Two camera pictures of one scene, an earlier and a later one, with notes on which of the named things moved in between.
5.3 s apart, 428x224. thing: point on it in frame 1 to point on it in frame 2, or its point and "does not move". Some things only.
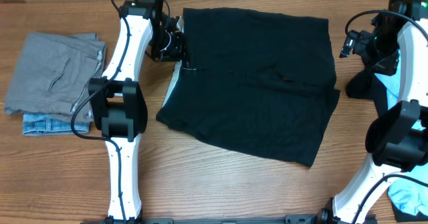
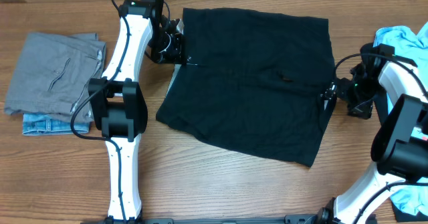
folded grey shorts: x=52 y=73 does not move
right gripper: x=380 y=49 to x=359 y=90
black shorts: x=264 y=81 does not move
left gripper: x=176 y=55 does not move
